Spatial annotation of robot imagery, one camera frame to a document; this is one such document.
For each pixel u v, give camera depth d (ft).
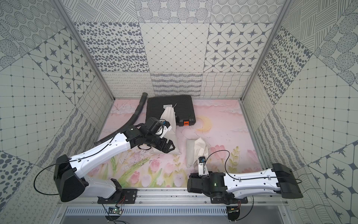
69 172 1.33
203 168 2.28
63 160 1.39
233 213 2.36
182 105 3.54
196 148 2.62
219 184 1.71
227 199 2.12
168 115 3.04
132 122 3.34
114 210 2.30
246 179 1.60
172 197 2.45
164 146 2.17
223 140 3.13
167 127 2.29
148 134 1.92
